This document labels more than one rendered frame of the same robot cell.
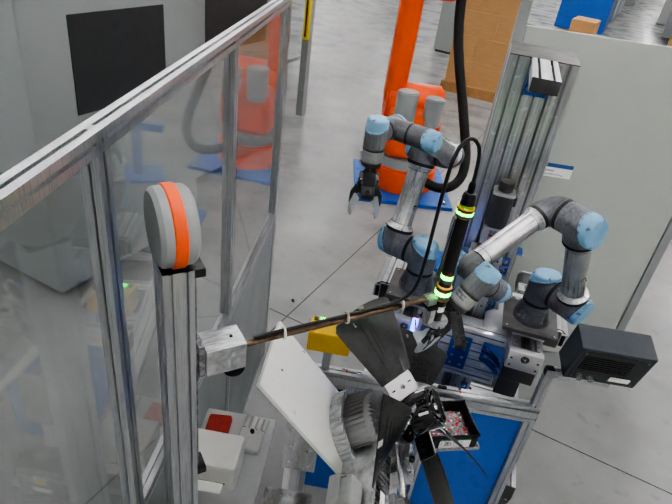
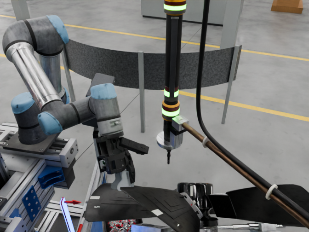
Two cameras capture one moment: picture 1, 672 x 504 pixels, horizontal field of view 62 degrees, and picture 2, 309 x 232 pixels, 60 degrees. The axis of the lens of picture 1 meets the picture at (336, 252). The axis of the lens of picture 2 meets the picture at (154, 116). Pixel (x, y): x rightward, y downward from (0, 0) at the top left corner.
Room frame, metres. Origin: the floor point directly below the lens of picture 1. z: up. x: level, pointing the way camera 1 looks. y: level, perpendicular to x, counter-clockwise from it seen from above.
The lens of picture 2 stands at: (1.31, 0.26, 1.93)
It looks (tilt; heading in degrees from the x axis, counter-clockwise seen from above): 35 degrees down; 269
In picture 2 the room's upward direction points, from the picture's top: straight up
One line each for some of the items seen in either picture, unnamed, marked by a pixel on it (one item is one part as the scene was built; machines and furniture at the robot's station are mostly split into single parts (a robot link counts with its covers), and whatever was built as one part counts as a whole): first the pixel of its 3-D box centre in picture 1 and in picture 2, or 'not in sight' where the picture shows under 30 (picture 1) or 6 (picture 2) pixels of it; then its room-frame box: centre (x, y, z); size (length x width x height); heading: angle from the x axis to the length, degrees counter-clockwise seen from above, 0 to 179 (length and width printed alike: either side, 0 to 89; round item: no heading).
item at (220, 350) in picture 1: (219, 350); not in sight; (0.92, 0.23, 1.54); 0.10 x 0.07 x 0.08; 123
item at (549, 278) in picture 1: (544, 286); (27, 108); (1.91, -0.85, 1.20); 0.13 x 0.12 x 0.14; 37
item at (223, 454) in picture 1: (211, 463); not in sight; (1.09, 0.28, 0.92); 0.17 x 0.16 x 0.11; 88
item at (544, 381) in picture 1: (542, 386); (98, 146); (1.60, -0.85, 0.96); 0.03 x 0.03 x 0.20; 88
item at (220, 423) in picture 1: (218, 425); not in sight; (1.28, 0.31, 0.87); 0.08 x 0.08 x 0.02; 0
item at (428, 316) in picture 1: (435, 308); (172, 129); (1.25, -0.29, 1.50); 0.09 x 0.07 x 0.10; 123
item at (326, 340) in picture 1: (329, 336); not in sight; (1.63, -0.02, 1.02); 0.16 x 0.10 x 0.11; 88
